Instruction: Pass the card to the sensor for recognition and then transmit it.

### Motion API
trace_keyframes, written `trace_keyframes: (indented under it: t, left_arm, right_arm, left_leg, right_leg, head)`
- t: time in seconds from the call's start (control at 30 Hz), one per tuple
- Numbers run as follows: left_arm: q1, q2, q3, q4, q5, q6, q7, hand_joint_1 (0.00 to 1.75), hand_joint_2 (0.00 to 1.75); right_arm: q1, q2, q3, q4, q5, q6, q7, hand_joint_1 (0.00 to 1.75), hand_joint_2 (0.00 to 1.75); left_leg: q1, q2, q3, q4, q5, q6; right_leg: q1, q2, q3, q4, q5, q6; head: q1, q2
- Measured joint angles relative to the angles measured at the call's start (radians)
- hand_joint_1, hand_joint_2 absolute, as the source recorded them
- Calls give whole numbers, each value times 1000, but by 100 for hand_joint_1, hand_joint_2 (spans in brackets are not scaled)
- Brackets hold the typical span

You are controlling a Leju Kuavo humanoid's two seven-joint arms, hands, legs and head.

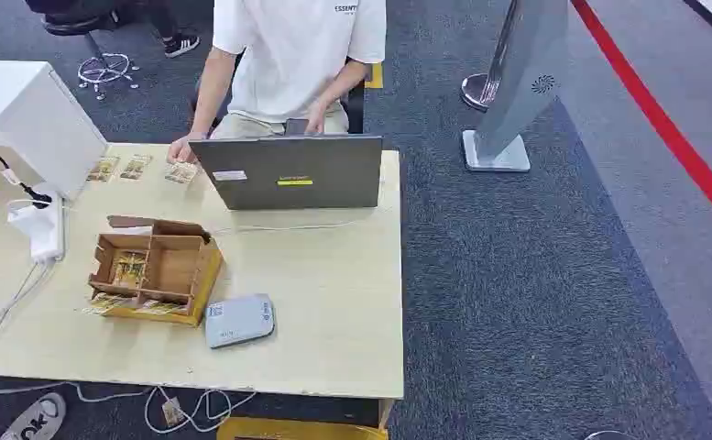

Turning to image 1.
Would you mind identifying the white shoe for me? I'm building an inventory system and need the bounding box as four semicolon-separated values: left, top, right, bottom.
0;391;68;440

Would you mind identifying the white cable under desk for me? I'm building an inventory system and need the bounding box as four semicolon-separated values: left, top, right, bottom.
0;380;258;436

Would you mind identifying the black office chair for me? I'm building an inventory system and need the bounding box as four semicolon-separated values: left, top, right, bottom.
40;0;142;102

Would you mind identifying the small tan adapter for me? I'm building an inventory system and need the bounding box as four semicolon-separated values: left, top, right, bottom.
160;397;187;429

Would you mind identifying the person's right hand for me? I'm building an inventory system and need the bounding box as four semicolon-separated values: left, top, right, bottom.
167;134;201;165

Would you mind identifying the white power strip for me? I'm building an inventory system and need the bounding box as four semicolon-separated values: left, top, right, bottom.
6;190;66;266

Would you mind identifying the wooden card box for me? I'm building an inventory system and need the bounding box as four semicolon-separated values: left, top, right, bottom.
87;215;225;328

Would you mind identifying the chrome stanchion base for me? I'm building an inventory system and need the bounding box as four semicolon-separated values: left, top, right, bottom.
459;72;498;113

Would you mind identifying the white cabinet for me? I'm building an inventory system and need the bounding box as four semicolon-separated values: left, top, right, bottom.
0;60;110;203

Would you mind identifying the person in white shirt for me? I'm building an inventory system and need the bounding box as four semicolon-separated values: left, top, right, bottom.
167;0;388;165

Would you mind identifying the person's hand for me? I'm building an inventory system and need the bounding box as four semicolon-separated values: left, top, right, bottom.
304;100;327;136
167;134;201;165

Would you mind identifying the black seat of person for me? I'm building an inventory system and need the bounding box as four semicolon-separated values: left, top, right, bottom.
339;60;374;136

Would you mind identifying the person's left hand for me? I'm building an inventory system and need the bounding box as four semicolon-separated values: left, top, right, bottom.
304;100;327;136

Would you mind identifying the printed card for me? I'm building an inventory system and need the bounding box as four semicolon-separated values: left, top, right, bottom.
82;292;133;316
164;161;200;186
86;156;120;183
119;154;153;182
135;300;189;317

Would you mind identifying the yellow crate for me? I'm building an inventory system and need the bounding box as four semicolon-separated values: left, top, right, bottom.
216;417;389;440

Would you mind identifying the red floor tape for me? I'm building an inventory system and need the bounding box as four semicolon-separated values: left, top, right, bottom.
570;0;712;241

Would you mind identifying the stack of printed cards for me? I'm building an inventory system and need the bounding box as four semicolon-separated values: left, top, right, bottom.
110;251;148;291

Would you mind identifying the black plug with cable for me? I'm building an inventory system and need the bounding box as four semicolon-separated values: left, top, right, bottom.
0;152;54;210

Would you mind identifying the white power strip cable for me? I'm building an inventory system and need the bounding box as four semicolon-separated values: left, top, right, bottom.
0;259;56;373

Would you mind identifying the black sneaker with stripes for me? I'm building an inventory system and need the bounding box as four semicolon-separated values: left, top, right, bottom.
162;34;202;60

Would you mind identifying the grey kiosk stand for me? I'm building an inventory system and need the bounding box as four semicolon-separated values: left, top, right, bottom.
461;0;570;173

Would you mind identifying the grey card reader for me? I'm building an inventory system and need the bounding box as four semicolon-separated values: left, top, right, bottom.
203;293;277;350

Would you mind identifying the grey laptop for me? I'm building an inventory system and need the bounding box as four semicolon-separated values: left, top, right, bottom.
188;134;385;212

